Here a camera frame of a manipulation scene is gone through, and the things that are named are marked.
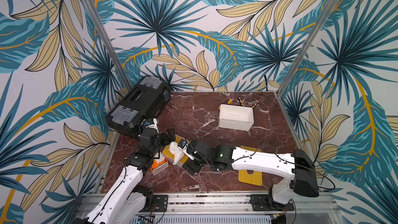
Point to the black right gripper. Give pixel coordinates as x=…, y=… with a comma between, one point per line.
x=191, y=154

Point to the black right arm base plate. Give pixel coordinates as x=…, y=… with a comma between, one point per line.
x=263, y=203

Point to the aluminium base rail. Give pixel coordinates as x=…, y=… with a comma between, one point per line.
x=237, y=202

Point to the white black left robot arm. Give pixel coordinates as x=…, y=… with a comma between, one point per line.
x=125, y=199

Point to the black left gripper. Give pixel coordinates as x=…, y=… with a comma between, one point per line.
x=171, y=135

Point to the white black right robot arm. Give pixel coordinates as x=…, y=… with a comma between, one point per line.
x=296, y=169

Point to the white slotted cable duct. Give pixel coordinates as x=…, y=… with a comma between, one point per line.
x=203, y=219

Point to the yellow wooden box lid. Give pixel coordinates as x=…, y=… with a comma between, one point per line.
x=174, y=154

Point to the black plastic toolbox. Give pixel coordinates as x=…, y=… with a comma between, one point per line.
x=147, y=99

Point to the right aluminium corner post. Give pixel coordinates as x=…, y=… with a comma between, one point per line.
x=324, y=14

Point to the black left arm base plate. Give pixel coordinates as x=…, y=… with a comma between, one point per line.
x=156, y=203

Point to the white plastic tissue box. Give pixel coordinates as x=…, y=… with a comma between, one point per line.
x=170, y=157

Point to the left aluminium corner post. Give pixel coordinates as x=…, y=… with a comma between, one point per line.
x=94, y=16

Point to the aluminium corner post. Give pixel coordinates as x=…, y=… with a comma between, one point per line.
x=94, y=16
x=324, y=14

